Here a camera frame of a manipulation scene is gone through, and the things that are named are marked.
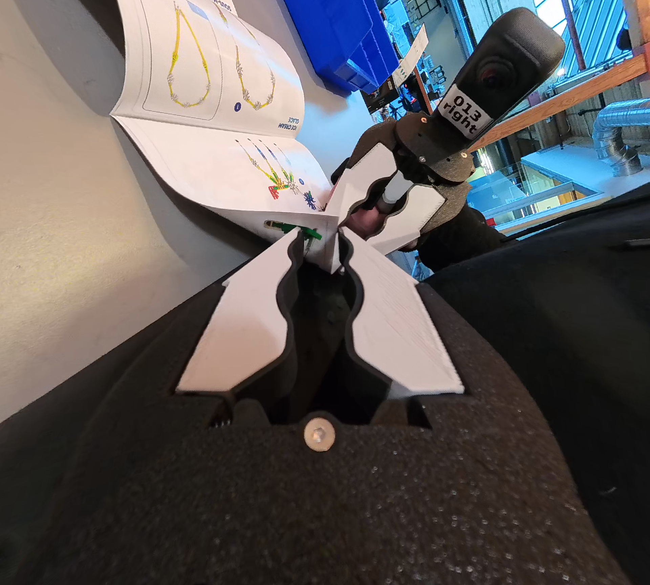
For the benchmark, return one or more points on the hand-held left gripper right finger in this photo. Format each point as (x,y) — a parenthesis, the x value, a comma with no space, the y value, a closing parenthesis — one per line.
(401,336)

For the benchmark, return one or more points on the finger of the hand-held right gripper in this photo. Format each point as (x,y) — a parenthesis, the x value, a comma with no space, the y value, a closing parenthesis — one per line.
(360,173)
(411,219)

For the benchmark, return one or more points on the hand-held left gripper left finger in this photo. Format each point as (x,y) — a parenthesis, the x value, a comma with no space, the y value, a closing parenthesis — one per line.
(243,336)

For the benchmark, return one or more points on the blue plastic bin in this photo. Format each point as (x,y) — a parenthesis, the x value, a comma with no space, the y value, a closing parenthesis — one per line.
(325,0)

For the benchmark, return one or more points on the toy instruction booklet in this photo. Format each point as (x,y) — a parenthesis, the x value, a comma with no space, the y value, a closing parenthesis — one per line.
(203,87)

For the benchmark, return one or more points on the person's right forearm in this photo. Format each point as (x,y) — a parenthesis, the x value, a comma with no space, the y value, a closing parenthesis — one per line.
(457,239)

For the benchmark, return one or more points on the person's right hand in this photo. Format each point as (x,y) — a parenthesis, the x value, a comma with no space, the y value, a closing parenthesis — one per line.
(363,224)

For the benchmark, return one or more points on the standing paper sheet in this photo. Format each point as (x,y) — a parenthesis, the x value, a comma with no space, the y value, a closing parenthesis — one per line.
(411,54)

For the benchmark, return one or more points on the person's black-clothed torso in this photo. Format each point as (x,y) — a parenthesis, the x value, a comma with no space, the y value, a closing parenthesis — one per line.
(558,341)

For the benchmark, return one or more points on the wooden post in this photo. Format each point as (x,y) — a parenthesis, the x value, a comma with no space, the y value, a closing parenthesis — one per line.
(558,97)

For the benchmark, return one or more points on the metal air duct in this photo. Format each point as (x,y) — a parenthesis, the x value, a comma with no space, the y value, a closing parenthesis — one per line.
(619,138)

